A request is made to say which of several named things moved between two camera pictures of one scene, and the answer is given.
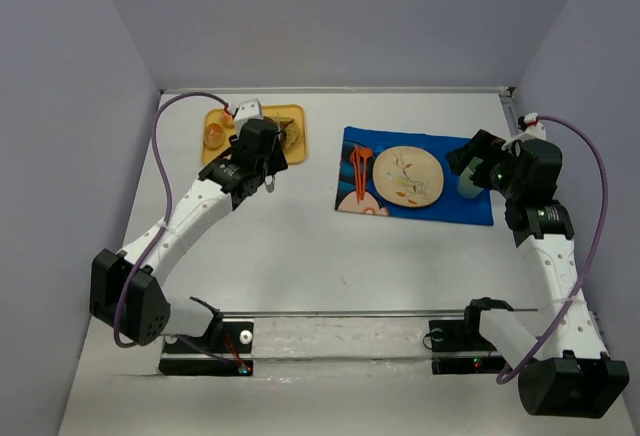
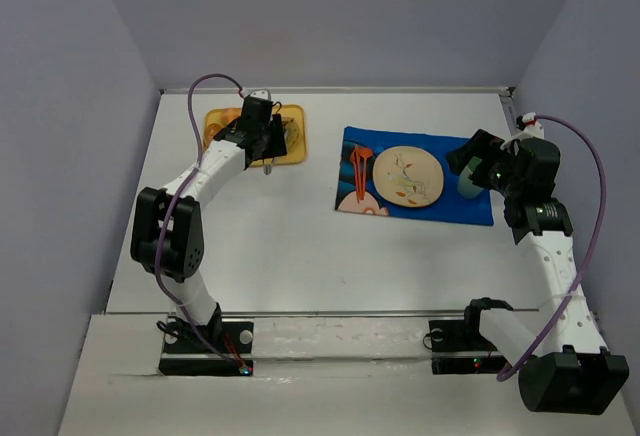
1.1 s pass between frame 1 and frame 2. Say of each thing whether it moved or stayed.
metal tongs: moved
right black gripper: stayed
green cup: stayed
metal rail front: stayed
